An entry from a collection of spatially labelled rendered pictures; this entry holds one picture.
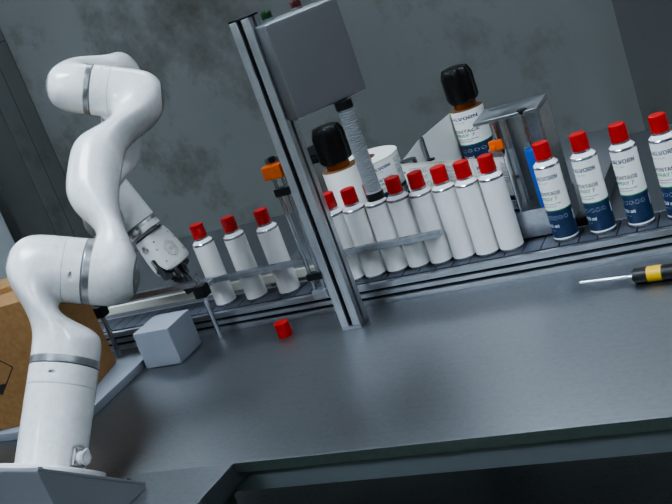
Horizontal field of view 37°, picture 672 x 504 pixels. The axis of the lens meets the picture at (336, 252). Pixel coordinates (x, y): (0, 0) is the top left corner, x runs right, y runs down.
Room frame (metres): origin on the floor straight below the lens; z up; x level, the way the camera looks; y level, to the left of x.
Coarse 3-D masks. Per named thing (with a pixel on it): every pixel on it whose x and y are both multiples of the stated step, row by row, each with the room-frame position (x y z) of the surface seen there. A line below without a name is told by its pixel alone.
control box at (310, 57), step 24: (264, 24) 1.94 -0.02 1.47; (288, 24) 1.95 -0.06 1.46; (312, 24) 1.98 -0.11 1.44; (336, 24) 2.00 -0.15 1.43; (264, 48) 1.96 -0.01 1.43; (288, 48) 1.95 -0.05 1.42; (312, 48) 1.97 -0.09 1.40; (336, 48) 1.99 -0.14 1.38; (288, 72) 1.94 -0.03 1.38; (312, 72) 1.96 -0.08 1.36; (336, 72) 1.98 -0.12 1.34; (360, 72) 2.01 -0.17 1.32; (288, 96) 1.94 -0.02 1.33; (312, 96) 1.95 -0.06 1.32; (336, 96) 1.98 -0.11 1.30
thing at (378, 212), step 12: (372, 204) 2.07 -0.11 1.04; (384, 204) 2.07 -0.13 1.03; (372, 216) 2.07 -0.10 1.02; (384, 216) 2.07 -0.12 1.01; (372, 228) 2.09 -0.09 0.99; (384, 228) 2.06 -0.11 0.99; (384, 240) 2.07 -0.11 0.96; (384, 252) 2.07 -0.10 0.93; (396, 252) 2.06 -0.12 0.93; (396, 264) 2.06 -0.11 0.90
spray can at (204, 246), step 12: (192, 228) 2.28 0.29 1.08; (204, 228) 2.30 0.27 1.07; (204, 240) 2.28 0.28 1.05; (204, 252) 2.27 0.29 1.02; (216, 252) 2.29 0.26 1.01; (204, 264) 2.28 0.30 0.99; (216, 264) 2.28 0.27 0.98; (216, 288) 2.27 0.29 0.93; (228, 288) 2.28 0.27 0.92; (216, 300) 2.28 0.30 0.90; (228, 300) 2.27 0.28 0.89
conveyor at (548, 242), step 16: (624, 224) 1.87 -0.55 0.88; (656, 224) 1.81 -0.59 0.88; (528, 240) 1.97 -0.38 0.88; (544, 240) 1.95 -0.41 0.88; (576, 240) 1.88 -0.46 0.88; (592, 240) 1.85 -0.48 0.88; (496, 256) 1.95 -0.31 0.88; (400, 272) 2.06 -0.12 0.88; (416, 272) 2.03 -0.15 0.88; (272, 288) 2.28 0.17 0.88; (304, 288) 2.19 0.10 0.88; (192, 304) 2.38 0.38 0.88; (240, 304) 2.25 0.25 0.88; (112, 320) 2.50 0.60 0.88; (128, 320) 2.45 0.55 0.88; (144, 320) 2.40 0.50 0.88
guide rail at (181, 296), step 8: (296, 272) 2.24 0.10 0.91; (304, 272) 2.23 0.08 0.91; (264, 280) 2.28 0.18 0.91; (272, 280) 2.27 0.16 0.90; (240, 288) 2.31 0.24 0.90; (160, 296) 2.43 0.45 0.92; (168, 296) 2.41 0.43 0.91; (176, 296) 2.40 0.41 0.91; (184, 296) 2.39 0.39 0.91; (192, 296) 2.38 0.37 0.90; (128, 304) 2.47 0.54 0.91; (136, 304) 2.45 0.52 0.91; (144, 304) 2.44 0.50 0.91; (152, 304) 2.43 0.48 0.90; (160, 304) 2.42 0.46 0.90; (112, 312) 2.49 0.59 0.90; (120, 312) 2.48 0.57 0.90
